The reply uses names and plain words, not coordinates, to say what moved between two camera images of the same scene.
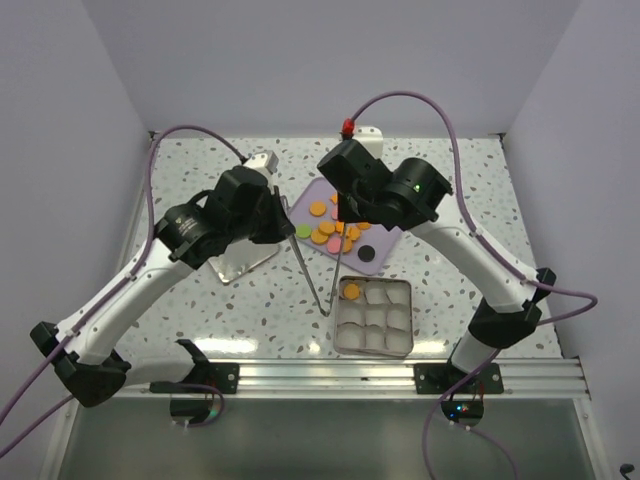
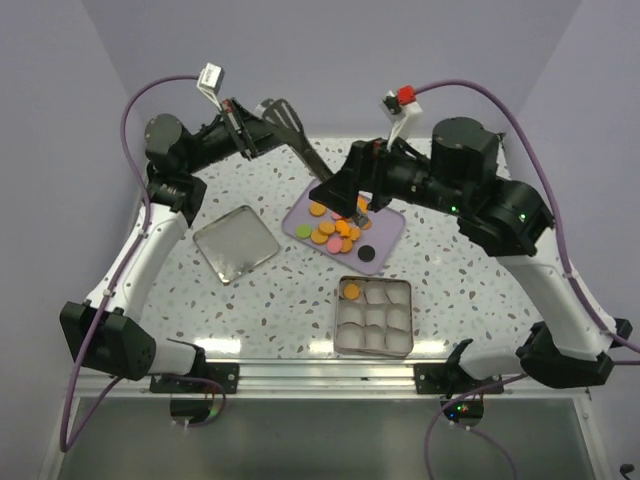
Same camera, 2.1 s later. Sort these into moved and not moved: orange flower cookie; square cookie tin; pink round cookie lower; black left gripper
Moved: black left gripper
Not moved: square cookie tin; pink round cookie lower; orange flower cookie
